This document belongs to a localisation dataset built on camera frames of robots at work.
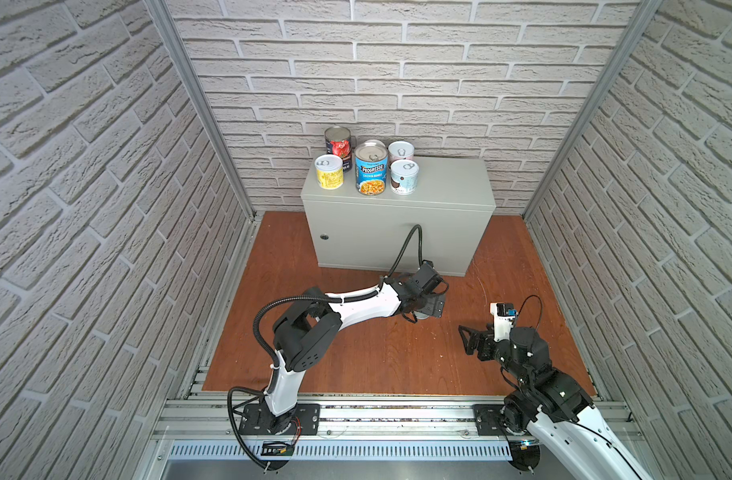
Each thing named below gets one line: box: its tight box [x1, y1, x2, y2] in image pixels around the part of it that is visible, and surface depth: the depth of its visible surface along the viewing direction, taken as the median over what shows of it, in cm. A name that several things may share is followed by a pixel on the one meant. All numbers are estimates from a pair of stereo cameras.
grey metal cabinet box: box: [301, 158, 496, 277], surface depth 81 cm
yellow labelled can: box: [314, 154, 344, 190], surface depth 78 cm
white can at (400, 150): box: [388, 140, 415, 169], surface depth 82 cm
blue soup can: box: [354, 140, 389, 196], surface depth 74 cm
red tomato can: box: [325, 126, 353, 172], surface depth 79 cm
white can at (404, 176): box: [390, 159, 420, 196], surface depth 77 cm
